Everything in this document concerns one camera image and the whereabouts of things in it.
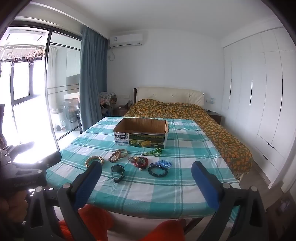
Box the green bead necklace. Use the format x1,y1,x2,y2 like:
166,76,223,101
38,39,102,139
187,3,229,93
143,148,163,156

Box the blue plastic bracelet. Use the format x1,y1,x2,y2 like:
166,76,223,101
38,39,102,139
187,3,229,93
155,159,173,168

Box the red bead bracelet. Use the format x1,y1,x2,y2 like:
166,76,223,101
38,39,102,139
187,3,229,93
133,156,149,169

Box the dark wooden nightstand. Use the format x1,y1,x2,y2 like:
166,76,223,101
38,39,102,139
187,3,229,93
207,111,222,124
113,105,133,117

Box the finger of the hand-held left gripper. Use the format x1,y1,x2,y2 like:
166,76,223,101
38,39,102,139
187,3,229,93
6,142,36,161
14,151,62,171

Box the washing machine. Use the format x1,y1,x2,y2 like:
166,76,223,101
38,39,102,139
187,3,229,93
65,108,79,130

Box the white trash bin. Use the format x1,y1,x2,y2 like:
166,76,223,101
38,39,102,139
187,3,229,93
52,109,64,127

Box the beige bead bracelet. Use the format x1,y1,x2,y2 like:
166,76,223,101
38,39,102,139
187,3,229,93
85,156,105,166

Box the black wristwatch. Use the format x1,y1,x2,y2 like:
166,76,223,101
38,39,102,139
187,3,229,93
110,164,126,184

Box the white sheer curtain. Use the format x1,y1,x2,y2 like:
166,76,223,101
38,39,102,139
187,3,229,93
50,46,57,88

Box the black framed sliding glass door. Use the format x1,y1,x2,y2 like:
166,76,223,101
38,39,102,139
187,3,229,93
0,21,82,151

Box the person's orange pants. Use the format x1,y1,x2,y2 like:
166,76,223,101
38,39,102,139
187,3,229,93
58,205,186,241

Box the pile of clothes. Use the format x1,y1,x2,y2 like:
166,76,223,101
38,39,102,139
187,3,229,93
99,92,117,116

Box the person's left hand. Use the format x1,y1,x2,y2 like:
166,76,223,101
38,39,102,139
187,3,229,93
0,197,29,224

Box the dark blue bead bracelet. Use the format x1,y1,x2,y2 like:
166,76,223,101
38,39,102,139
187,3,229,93
148,163,168,178

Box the blue curtain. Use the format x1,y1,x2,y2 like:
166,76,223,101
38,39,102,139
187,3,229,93
79,26,109,132

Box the white air conditioner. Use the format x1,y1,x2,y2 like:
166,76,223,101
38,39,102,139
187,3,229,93
109,34,143,48

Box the orange floral blanket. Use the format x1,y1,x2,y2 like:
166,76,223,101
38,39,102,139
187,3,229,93
122,98,253,178

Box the printed cardboard box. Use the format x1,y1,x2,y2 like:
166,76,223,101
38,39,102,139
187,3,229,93
113,117,169,149

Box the cream bed headboard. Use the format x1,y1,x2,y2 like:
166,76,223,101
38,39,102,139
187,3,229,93
133,87,205,109

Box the white balcony cabinet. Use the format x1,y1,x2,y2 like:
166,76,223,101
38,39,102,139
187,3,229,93
66,45,81,78

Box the ceiling clothes drying rack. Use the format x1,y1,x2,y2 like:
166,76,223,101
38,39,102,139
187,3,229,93
0,45,44,62

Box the white wardrobe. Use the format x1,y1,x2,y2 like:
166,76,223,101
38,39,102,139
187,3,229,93
221,27,296,188

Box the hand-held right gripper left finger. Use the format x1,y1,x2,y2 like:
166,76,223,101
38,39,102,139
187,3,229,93
24,161,102,241

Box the teal plaid bed sheet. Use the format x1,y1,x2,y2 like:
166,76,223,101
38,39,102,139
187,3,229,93
45,116,241,219

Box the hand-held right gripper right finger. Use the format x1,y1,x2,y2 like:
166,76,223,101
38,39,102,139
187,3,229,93
191,161,270,241

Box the brown wooden bead bracelet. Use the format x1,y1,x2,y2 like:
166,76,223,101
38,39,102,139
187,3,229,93
108,151,123,163

